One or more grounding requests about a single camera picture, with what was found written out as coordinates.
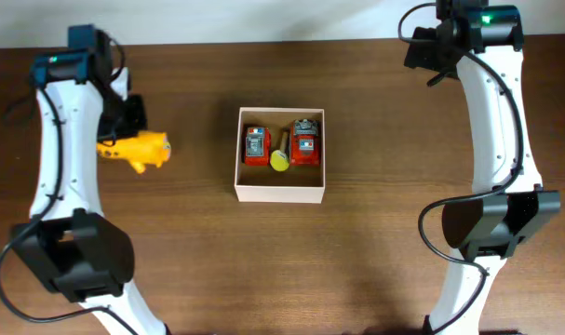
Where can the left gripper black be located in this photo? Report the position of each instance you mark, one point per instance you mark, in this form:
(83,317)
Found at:
(141,120)

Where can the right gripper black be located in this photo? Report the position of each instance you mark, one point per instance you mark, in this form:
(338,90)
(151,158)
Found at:
(420,54)

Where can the orange toy dog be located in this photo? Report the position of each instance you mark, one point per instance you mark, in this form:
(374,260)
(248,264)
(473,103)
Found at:
(147,148)

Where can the red toy police car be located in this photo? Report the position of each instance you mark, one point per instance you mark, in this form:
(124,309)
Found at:
(257,146)

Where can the red toy fire truck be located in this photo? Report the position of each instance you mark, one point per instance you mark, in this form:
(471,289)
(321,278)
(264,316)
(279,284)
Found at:
(305,143)

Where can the yellow wooden rattle drum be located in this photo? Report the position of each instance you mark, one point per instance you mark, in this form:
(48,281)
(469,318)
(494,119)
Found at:
(279,160)

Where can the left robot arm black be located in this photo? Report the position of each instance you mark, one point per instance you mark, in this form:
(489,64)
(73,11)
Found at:
(87,112)

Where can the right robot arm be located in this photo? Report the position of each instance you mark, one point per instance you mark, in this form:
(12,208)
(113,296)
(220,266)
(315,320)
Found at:
(477,233)

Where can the white cardboard box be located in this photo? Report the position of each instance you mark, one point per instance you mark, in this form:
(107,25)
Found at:
(298,184)

